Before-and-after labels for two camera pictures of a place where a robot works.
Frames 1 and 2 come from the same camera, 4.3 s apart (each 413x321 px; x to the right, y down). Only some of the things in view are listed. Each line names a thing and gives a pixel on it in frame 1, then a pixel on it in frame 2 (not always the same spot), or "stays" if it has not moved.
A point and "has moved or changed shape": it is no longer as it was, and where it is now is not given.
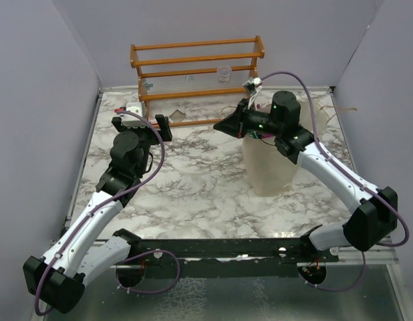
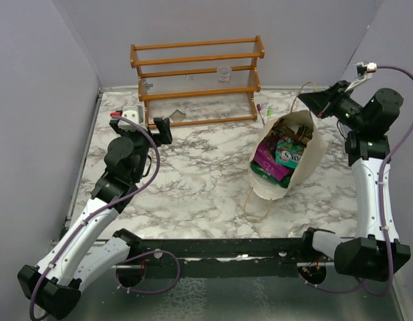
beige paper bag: [270, 172] has moved or changed shape
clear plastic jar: [224, 73] stays
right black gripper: [236, 124] to [323, 102]
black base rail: [225, 258] stays
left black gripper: [117, 122] stays
